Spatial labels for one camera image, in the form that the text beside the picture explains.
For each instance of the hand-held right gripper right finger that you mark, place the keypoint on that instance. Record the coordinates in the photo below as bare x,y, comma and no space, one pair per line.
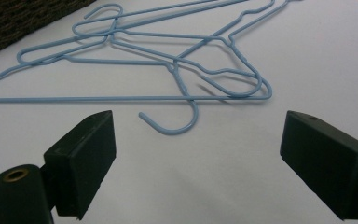
329,168

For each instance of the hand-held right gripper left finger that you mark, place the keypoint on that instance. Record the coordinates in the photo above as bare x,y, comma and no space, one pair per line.
84,161

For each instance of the dark brown wicker basket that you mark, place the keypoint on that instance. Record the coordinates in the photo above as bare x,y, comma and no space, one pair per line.
18,21

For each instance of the white paper sheet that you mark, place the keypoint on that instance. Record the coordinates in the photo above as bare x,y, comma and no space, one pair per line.
230,174

